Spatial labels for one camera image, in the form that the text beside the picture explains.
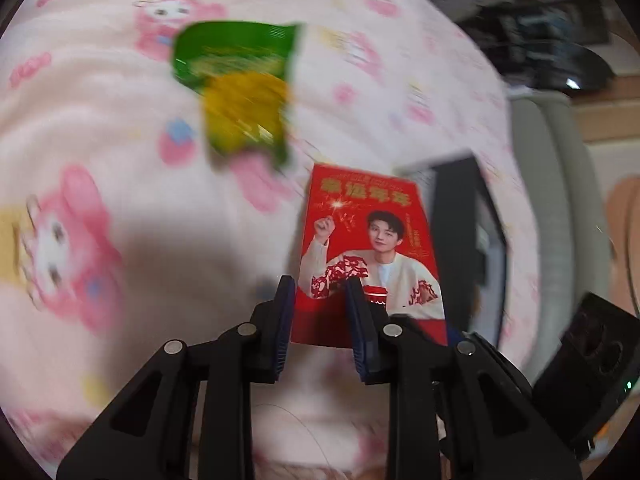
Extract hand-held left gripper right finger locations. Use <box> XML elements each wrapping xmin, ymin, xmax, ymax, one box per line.
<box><xmin>345</xmin><ymin>276</ymin><xmax>583</xmax><ymax>480</ymax></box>

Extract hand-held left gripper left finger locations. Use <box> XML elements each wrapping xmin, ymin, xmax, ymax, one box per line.
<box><xmin>56</xmin><ymin>275</ymin><xmax>297</xmax><ymax>480</ymax></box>

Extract red card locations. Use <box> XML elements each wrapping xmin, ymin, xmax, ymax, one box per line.
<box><xmin>290</xmin><ymin>162</ymin><xmax>448</xmax><ymax>347</ymax></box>

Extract black box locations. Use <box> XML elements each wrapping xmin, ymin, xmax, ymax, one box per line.
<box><xmin>392</xmin><ymin>150</ymin><xmax>511</xmax><ymax>351</ymax></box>

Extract green snack packet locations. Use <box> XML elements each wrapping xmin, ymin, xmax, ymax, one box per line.
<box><xmin>170</xmin><ymin>21</ymin><xmax>306</xmax><ymax>168</ymax></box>

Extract person's leg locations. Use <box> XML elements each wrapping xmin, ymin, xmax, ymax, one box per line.
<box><xmin>602</xmin><ymin>175</ymin><xmax>640</xmax><ymax>318</ymax></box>

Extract pink printed blanket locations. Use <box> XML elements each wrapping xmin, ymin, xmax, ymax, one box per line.
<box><xmin>0</xmin><ymin>0</ymin><xmax>543</xmax><ymax>480</ymax></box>

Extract dark bag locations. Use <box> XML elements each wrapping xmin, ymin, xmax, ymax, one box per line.
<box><xmin>422</xmin><ymin>0</ymin><xmax>617</xmax><ymax>93</ymax></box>

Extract grey padded bed frame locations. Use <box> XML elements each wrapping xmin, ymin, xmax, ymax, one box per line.
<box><xmin>505</xmin><ymin>92</ymin><xmax>616</xmax><ymax>386</ymax></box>

